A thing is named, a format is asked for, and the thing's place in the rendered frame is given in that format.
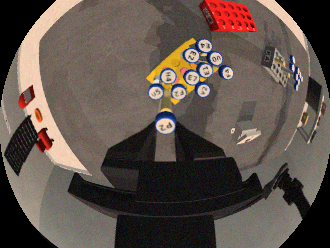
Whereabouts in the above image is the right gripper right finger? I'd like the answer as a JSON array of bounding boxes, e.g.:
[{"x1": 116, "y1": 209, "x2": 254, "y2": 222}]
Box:
[{"x1": 175, "y1": 121, "x2": 226, "y2": 161}]

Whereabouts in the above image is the red lego plate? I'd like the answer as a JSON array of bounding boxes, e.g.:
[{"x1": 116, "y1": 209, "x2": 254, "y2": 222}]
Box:
[{"x1": 199, "y1": 0, "x2": 258, "y2": 32}]

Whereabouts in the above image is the yellow tube rack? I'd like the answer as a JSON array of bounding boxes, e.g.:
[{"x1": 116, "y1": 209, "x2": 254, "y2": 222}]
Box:
[{"x1": 147, "y1": 38, "x2": 196, "y2": 94}]

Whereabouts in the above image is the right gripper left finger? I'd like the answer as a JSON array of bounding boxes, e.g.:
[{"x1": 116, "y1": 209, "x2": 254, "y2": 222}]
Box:
[{"x1": 105, "y1": 121, "x2": 157, "y2": 161}]

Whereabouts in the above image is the grey tube rack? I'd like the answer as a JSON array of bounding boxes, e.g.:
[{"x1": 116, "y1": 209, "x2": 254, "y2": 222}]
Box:
[{"x1": 261, "y1": 46, "x2": 288, "y2": 87}]

